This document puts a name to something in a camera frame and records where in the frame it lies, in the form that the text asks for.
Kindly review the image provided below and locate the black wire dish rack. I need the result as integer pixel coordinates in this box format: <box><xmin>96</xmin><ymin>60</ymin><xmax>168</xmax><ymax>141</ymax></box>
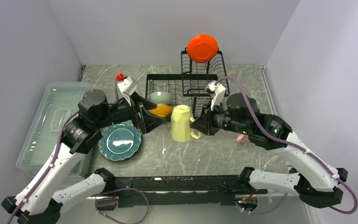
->
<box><xmin>145</xmin><ymin>49</ymin><xmax>227</xmax><ymax>118</ymax></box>

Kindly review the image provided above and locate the orange plate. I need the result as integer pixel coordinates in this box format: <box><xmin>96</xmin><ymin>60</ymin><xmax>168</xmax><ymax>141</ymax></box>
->
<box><xmin>186</xmin><ymin>34</ymin><xmax>219</xmax><ymax>63</ymax></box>

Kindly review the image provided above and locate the light green ceramic bowl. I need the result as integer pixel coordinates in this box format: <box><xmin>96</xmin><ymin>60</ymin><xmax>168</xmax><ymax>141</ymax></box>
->
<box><xmin>150</xmin><ymin>91</ymin><xmax>173</xmax><ymax>105</ymax></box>

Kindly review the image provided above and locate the yellow ribbed bowl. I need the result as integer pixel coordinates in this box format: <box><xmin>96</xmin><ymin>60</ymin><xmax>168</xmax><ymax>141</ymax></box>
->
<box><xmin>149</xmin><ymin>105</ymin><xmax>173</xmax><ymax>118</ymax></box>

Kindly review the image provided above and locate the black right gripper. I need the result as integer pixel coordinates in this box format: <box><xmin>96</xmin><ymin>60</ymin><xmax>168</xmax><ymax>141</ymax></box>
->
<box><xmin>191</xmin><ymin>98</ymin><xmax>251</xmax><ymax>135</ymax></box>

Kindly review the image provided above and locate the pale yellow mug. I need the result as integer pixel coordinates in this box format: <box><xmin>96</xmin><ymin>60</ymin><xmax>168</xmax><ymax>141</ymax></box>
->
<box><xmin>171</xmin><ymin>105</ymin><xmax>201</xmax><ymax>142</ymax></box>

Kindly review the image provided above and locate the clear plastic storage box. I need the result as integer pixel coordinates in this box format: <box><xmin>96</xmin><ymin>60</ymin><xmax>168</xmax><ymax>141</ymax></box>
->
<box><xmin>16</xmin><ymin>82</ymin><xmax>91</xmax><ymax>177</ymax></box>

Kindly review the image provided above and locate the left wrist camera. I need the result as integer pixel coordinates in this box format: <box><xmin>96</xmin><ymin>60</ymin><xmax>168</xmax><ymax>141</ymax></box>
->
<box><xmin>116</xmin><ymin>73</ymin><xmax>138</xmax><ymax>106</ymax></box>

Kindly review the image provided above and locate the teal scalloped plate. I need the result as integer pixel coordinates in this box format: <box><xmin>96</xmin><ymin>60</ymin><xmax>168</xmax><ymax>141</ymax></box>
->
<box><xmin>98</xmin><ymin>122</ymin><xmax>142</xmax><ymax>161</ymax></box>

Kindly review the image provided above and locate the pink mug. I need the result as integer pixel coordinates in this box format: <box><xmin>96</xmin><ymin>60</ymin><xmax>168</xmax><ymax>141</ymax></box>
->
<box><xmin>236</xmin><ymin>134</ymin><xmax>250</xmax><ymax>144</ymax></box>

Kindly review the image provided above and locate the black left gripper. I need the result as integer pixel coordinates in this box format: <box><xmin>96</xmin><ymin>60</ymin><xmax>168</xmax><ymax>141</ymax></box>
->
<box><xmin>94</xmin><ymin>91</ymin><xmax>166</xmax><ymax>133</ymax></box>

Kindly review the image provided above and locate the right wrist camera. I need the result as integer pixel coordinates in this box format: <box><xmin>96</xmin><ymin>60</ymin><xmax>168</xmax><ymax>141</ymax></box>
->
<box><xmin>205</xmin><ymin>81</ymin><xmax>226</xmax><ymax>111</ymax></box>

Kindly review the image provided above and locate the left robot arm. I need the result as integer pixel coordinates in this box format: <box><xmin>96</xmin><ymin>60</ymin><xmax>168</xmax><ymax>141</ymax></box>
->
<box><xmin>1</xmin><ymin>90</ymin><xmax>166</xmax><ymax>224</ymax></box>

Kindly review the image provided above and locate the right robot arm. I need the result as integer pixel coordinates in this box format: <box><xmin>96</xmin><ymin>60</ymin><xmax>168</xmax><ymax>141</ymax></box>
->
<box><xmin>190</xmin><ymin>93</ymin><xmax>348</xmax><ymax>208</ymax></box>

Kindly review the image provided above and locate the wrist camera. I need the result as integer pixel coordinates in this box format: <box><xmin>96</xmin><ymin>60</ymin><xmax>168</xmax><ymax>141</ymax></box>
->
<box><xmin>205</xmin><ymin>81</ymin><xmax>226</xmax><ymax>111</ymax></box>
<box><xmin>116</xmin><ymin>73</ymin><xmax>138</xmax><ymax>106</ymax></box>

